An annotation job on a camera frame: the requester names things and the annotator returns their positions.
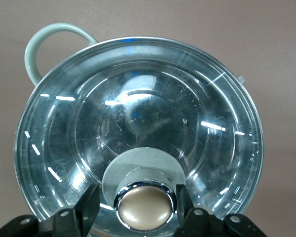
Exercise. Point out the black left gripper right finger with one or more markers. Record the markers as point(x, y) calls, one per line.
point(187, 217)

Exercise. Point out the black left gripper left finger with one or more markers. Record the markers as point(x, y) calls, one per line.
point(86, 209)

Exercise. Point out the glass lid with gold knob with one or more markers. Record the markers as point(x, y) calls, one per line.
point(64, 123)

